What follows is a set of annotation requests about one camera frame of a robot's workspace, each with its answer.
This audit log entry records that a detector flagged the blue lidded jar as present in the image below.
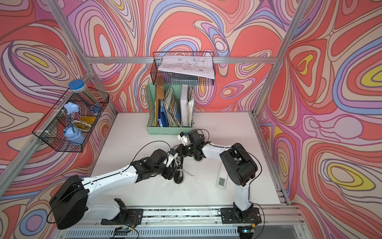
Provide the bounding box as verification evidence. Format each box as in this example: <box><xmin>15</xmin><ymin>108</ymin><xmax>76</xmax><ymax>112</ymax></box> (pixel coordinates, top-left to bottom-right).
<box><xmin>68</xmin><ymin>79</ymin><xmax>100</xmax><ymax>108</ymax></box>

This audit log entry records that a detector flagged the white remote control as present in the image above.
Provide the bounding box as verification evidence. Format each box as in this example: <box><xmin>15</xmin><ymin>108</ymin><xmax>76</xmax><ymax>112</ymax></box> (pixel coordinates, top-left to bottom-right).
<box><xmin>216</xmin><ymin>163</ymin><xmax>228</xmax><ymax>189</ymax></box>

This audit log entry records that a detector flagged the black wire basket back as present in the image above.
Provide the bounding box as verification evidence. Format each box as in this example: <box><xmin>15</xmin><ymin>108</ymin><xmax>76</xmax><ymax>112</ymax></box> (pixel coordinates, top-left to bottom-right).
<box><xmin>150</xmin><ymin>51</ymin><xmax>216</xmax><ymax>86</ymax></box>

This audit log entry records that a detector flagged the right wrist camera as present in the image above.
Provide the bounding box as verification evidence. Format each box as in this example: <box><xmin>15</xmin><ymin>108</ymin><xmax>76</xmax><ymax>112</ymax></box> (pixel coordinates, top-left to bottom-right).
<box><xmin>177</xmin><ymin>132</ymin><xmax>191</xmax><ymax>146</ymax></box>

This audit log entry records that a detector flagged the white printed paper sheet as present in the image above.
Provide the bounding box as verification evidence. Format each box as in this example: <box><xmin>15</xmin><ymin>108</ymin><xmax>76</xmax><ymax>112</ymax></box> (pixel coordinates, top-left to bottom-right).
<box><xmin>158</xmin><ymin>55</ymin><xmax>215</xmax><ymax>79</ymax></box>

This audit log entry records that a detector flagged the black sneaker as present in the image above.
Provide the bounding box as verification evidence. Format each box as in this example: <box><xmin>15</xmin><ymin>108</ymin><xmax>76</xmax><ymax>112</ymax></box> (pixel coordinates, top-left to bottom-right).
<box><xmin>173</xmin><ymin>149</ymin><xmax>194</xmax><ymax>184</ymax></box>
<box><xmin>193</xmin><ymin>129</ymin><xmax>206</xmax><ymax>162</ymax></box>

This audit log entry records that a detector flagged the green perforated file organizer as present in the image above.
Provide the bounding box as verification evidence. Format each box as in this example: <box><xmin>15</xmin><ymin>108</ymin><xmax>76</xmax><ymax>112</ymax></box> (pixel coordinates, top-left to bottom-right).
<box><xmin>145</xmin><ymin>83</ymin><xmax>194</xmax><ymax>135</ymax></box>

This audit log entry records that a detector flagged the black wire basket left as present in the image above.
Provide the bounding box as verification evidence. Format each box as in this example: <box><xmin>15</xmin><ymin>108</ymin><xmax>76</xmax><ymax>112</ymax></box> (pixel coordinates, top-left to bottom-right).
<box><xmin>32</xmin><ymin>88</ymin><xmax>109</xmax><ymax>152</ymax></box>

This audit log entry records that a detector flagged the black wire basket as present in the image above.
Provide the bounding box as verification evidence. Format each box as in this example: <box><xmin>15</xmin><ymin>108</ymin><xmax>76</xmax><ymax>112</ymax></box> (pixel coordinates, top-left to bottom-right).
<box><xmin>150</xmin><ymin>51</ymin><xmax>216</xmax><ymax>86</ymax></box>
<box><xmin>32</xmin><ymin>88</ymin><xmax>109</xmax><ymax>152</ymax></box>

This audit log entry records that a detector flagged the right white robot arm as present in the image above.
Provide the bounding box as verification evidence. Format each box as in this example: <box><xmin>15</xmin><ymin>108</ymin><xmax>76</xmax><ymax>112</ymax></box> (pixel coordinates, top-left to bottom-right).
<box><xmin>178</xmin><ymin>129</ymin><xmax>258</xmax><ymax>213</ymax></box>

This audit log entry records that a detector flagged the white book in organizer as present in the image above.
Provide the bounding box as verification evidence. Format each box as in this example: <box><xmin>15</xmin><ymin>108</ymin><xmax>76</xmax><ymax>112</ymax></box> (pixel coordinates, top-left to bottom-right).
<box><xmin>180</xmin><ymin>85</ymin><xmax>189</xmax><ymax>127</ymax></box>

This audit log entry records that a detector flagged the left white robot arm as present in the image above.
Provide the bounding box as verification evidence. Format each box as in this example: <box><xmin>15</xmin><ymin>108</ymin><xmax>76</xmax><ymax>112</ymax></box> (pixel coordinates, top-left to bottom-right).
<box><xmin>49</xmin><ymin>149</ymin><xmax>178</xmax><ymax>230</ymax></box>

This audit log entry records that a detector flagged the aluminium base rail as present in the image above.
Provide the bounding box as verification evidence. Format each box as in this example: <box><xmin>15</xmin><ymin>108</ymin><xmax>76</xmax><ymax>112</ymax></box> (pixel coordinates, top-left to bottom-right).
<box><xmin>54</xmin><ymin>205</ymin><xmax>313</xmax><ymax>239</ymax></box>

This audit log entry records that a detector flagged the yellow tin in basket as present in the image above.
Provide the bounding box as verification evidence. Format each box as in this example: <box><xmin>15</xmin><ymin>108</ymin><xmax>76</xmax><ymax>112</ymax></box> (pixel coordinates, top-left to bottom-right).
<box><xmin>72</xmin><ymin>116</ymin><xmax>96</xmax><ymax>132</ymax></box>

